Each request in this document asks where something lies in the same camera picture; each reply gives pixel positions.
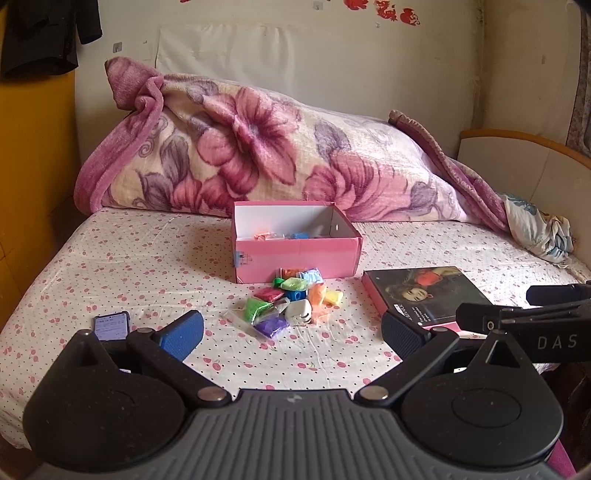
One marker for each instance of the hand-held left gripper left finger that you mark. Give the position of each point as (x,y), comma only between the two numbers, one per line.
(182,334)

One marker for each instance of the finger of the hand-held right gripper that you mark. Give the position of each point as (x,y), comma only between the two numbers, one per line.
(478,317)
(558,295)

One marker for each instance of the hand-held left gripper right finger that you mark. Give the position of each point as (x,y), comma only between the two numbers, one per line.
(401,332)

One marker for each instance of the dark pink-edged box lid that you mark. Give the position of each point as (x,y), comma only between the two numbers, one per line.
(429,286)

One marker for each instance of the pile of colourful clay packets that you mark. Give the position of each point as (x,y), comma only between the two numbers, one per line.
(265,325)

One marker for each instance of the white charger plug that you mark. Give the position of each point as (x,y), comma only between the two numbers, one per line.
(298,314)

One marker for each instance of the blue pencil sharpener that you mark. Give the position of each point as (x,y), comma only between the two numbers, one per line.
(295,294)

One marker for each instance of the pink cardboard box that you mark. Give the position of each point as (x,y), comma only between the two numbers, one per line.
(295,258)

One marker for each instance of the blue floral white cloth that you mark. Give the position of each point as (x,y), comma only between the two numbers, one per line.
(540,230)

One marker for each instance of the smartphone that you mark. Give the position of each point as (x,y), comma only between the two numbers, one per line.
(111,326)

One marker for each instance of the magenta cloth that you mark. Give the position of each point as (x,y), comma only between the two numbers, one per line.
(561,461)

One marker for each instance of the white wood-trimmed bed board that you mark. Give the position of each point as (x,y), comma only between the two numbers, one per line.
(517,170)

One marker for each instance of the blue clay packet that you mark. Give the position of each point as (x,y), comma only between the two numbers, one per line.
(299,236)

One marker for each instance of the patterned curtain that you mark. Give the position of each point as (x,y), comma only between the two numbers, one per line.
(581,101)

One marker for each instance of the pink floral blanket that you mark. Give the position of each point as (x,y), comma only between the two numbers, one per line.
(258,138)

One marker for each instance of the yellow wardrobe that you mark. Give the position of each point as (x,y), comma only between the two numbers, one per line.
(37,161)

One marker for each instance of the black jacket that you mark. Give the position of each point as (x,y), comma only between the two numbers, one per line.
(41,37)

